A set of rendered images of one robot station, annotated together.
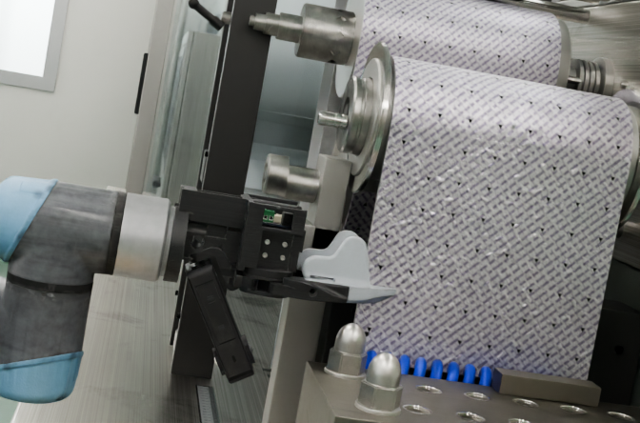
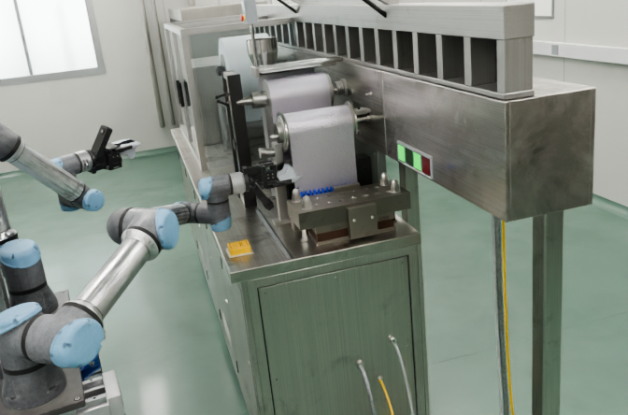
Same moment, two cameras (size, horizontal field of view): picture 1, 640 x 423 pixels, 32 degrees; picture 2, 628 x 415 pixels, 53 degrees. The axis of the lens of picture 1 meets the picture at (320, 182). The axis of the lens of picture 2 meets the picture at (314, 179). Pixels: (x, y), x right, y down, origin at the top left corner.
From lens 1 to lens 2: 1.24 m
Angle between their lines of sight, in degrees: 14
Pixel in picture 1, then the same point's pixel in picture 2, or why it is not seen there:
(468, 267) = (319, 163)
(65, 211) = (218, 184)
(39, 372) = (223, 223)
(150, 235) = (239, 183)
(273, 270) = (271, 180)
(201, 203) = (249, 170)
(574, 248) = (344, 150)
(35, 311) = (218, 209)
